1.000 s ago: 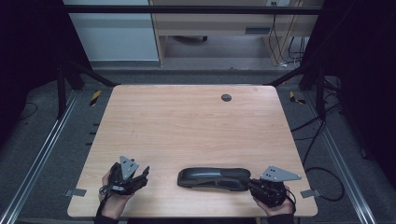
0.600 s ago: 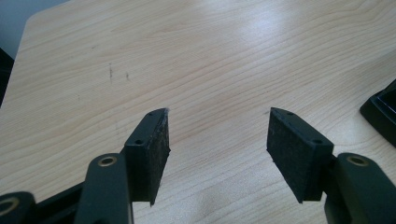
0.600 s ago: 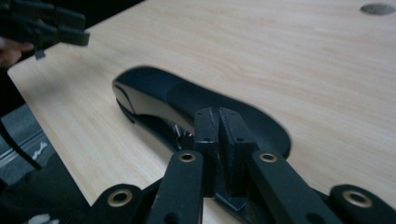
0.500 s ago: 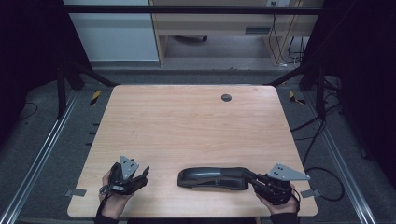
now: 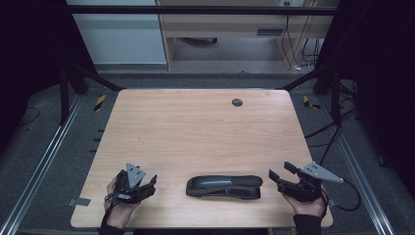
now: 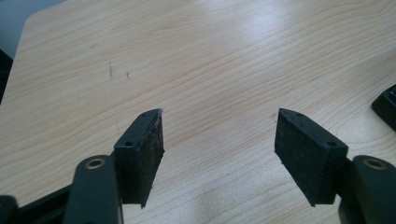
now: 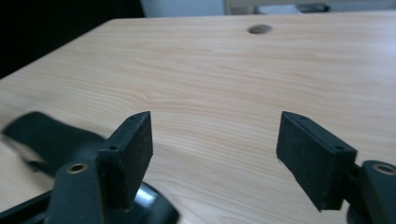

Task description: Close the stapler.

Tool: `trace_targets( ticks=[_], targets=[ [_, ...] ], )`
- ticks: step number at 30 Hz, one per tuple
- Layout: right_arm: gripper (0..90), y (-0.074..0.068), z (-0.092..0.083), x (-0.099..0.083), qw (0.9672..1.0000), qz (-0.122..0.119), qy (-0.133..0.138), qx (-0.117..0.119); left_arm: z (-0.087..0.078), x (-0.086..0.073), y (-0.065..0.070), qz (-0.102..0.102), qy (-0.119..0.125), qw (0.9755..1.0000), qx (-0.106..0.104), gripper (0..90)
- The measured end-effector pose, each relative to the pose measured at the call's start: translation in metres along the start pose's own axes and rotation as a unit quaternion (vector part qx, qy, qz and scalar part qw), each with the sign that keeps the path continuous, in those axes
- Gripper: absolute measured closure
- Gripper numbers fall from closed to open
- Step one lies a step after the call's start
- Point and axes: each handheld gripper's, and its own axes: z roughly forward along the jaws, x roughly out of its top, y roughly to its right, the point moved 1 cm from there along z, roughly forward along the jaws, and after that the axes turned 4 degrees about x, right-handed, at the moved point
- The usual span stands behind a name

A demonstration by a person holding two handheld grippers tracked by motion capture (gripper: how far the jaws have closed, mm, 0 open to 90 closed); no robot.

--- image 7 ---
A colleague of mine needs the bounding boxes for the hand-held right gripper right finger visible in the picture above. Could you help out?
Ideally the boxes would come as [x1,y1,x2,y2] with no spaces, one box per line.
[276,111,359,213]

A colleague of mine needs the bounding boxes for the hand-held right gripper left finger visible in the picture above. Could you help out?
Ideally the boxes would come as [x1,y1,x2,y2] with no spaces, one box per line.
[95,110,154,213]

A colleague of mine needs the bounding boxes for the black stapler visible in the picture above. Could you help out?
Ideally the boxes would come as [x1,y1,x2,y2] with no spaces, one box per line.
[0,111,180,224]

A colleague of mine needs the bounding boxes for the round grey table grommet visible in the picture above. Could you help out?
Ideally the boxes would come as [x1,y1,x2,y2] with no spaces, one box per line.
[247,23,274,35]

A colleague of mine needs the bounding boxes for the white cabinet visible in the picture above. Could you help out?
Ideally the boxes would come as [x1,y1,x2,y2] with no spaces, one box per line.
[139,0,226,19]

